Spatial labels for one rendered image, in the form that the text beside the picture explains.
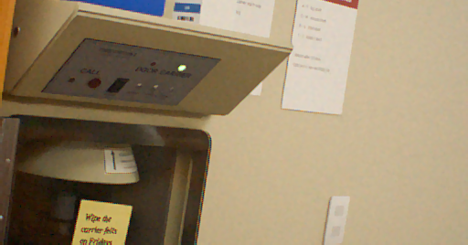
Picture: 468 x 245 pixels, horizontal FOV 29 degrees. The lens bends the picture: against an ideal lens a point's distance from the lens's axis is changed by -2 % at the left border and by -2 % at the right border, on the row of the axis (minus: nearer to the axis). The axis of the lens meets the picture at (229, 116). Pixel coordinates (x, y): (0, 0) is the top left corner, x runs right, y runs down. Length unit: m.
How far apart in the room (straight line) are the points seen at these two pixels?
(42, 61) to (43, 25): 0.04
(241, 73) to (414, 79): 1.28
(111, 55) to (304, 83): 1.07
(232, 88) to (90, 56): 0.23
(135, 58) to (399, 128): 1.41
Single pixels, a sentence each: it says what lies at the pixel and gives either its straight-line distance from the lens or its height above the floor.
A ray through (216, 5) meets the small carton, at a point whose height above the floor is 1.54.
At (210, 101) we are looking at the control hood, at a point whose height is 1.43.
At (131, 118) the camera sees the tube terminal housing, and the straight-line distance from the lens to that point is 1.08.
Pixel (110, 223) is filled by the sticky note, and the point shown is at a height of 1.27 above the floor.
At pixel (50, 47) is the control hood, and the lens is 0.90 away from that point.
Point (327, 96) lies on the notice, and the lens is 2.04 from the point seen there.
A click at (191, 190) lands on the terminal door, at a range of 1.15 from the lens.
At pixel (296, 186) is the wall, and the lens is 2.01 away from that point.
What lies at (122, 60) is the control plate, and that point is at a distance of 0.96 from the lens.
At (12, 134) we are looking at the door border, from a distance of 0.97.
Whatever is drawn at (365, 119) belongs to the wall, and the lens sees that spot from 2.17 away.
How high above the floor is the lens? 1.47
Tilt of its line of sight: 3 degrees down
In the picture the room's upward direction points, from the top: 9 degrees clockwise
